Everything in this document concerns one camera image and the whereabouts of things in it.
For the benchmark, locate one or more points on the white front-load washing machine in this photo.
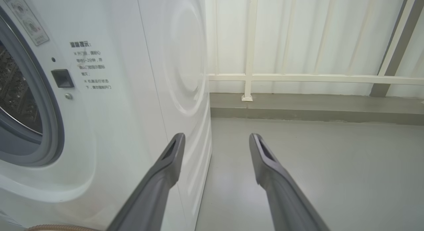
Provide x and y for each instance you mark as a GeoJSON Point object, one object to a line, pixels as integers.
{"type": "Point", "coordinates": [116, 125]}

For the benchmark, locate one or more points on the cream perforated laundry basket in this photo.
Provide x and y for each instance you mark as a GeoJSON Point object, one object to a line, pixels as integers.
{"type": "Point", "coordinates": [59, 228]}

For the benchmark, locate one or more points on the cream metal railing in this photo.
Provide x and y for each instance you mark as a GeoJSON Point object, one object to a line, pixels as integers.
{"type": "Point", "coordinates": [250, 42]}

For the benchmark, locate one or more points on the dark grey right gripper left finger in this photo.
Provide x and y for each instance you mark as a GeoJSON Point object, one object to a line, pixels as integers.
{"type": "Point", "coordinates": [155, 191]}

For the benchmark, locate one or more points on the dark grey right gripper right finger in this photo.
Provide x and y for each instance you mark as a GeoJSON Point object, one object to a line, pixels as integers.
{"type": "Point", "coordinates": [281, 191]}

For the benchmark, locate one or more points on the instruction sticker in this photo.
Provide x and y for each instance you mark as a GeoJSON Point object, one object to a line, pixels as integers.
{"type": "Point", "coordinates": [26, 19]}

